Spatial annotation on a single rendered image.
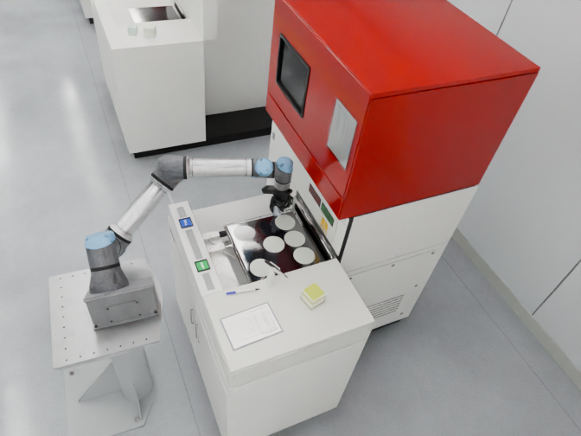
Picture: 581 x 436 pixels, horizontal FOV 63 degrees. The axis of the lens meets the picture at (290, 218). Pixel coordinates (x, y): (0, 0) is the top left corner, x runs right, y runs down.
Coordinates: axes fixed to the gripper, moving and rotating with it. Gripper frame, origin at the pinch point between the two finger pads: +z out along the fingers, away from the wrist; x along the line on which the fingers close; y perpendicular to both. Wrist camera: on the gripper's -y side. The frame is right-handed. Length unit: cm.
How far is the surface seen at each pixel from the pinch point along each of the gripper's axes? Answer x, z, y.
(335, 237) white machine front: -2.8, -13.3, 35.9
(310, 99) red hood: 8, -65, 5
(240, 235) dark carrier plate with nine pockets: -21.5, 1.4, -2.9
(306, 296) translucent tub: -35, -11, 45
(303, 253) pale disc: -9.6, 1.3, 25.5
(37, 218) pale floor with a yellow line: -49, 91, -166
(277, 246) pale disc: -14.2, 1.3, 14.0
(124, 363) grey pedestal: -88, 47, -14
